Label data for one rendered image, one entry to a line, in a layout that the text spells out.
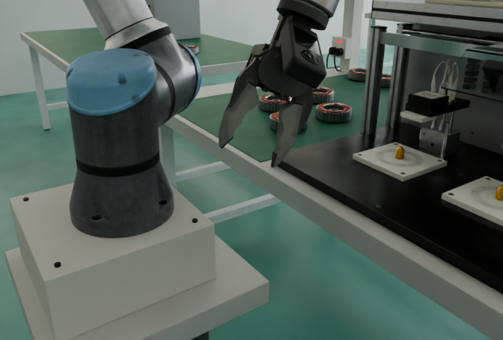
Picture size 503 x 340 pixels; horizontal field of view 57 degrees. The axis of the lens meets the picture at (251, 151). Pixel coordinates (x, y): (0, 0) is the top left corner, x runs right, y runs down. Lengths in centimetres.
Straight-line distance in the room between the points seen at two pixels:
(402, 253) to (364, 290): 114
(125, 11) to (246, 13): 538
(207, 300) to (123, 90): 32
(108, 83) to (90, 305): 28
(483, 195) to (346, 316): 96
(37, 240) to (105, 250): 10
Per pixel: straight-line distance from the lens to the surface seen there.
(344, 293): 192
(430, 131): 120
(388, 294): 196
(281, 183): 103
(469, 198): 98
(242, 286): 72
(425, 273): 81
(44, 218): 74
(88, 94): 61
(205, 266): 71
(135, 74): 61
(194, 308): 69
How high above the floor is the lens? 119
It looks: 22 degrees down
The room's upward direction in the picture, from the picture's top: straight up
